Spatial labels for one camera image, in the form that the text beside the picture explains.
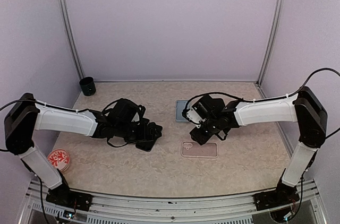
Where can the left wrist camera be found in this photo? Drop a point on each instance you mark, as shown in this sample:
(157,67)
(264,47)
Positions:
(125,111)

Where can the dark green cup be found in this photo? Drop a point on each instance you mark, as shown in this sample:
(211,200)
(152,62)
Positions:
(87,85)

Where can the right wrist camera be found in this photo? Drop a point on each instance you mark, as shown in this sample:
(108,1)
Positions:
(194,113)

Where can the left aluminium frame post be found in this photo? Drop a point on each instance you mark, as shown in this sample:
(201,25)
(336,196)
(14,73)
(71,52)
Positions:
(70,38)

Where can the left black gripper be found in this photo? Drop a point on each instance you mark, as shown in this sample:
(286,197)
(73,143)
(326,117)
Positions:
(143,135)

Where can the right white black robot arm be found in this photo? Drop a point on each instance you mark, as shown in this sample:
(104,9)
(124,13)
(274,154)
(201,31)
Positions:
(212,116)

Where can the right aluminium frame post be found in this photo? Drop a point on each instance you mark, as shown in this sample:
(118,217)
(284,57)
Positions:
(271,41)

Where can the light blue phone case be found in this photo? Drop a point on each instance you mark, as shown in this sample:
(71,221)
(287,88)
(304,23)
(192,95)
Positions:
(180,106)

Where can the red white round dish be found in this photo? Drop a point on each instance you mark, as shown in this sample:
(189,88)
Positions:
(60,159)

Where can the aluminium frame post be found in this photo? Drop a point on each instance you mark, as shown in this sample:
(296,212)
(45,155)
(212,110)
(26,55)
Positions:
(70,38)
(271,41)

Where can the large black smartphone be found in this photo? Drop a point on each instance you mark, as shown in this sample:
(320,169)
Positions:
(198,137)

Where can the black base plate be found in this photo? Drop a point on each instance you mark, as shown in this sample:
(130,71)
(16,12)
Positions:
(281,195)
(63,196)

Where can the clear pink phone case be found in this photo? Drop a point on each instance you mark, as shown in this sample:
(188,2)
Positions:
(195,150)

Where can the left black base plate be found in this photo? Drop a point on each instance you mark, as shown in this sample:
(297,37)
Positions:
(63,196)

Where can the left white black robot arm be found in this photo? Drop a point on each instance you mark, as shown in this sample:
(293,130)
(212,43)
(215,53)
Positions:
(28,115)

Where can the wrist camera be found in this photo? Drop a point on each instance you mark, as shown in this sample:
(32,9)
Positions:
(194,113)
(125,111)

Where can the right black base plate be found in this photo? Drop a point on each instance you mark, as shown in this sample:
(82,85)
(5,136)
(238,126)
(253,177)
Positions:
(281,195)

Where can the front aluminium rail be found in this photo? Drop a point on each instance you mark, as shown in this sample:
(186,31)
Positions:
(108,208)

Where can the black phone case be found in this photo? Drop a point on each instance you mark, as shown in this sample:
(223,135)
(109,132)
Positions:
(203,132)

